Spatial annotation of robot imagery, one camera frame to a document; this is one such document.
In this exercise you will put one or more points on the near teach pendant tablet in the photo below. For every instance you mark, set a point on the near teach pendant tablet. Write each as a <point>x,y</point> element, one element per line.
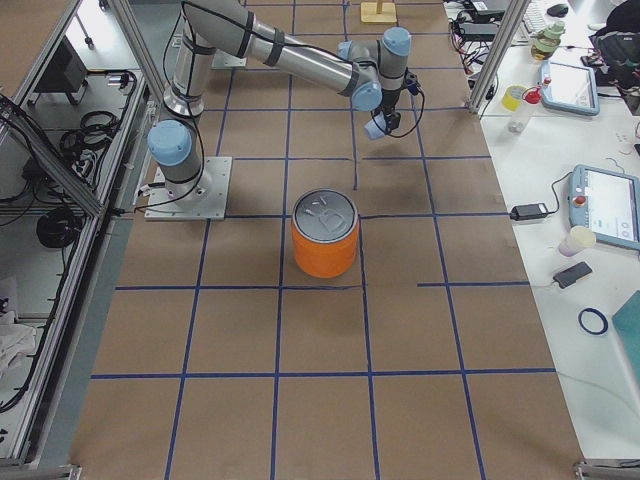
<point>607,203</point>

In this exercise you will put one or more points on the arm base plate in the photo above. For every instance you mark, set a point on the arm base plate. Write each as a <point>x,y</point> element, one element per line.
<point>224,61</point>
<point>208,200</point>

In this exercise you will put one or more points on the yellow tape roll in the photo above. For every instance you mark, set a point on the yellow tape roll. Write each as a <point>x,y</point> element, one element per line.
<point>512,97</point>

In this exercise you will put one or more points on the white paper cup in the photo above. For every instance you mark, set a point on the white paper cup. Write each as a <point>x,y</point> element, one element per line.
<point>578,239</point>

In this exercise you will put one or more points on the green glass jar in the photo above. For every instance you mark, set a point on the green glass jar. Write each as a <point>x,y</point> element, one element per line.
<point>546,41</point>

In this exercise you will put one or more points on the teach pendant tablet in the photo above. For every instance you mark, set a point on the teach pendant tablet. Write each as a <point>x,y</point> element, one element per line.
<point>569,88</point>
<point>607,203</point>

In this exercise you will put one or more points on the far teach pendant tablet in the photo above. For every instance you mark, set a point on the far teach pendant tablet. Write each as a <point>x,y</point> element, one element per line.
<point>569,88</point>

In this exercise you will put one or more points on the teal board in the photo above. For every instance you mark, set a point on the teal board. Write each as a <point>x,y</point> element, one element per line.
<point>627,325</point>

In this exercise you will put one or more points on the orange canister with grey lid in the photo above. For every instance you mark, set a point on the orange canister with grey lid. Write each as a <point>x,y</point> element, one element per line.
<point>324,229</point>

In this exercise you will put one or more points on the black power adapter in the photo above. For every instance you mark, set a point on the black power adapter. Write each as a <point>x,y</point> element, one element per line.
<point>525,212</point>

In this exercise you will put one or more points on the light blue plastic cup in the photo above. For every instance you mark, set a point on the light blue plastic cup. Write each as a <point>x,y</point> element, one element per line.
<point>376,128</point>

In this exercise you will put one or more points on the aluminium frame post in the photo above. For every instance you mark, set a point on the aluminium frame post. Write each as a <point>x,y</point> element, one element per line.
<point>502,41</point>

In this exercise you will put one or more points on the wooden mug tree stand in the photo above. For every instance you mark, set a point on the wooden mug tree stand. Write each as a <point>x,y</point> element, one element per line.
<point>378,12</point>

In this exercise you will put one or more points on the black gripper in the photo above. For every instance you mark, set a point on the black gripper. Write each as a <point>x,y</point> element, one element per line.
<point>390,106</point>

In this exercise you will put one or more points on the black smartphone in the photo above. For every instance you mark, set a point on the black smartphone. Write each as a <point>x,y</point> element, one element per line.
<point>571,275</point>

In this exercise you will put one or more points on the red capped squeeze bottle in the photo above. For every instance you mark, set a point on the red capped squeeze bottle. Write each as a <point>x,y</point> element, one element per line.
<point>528,105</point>

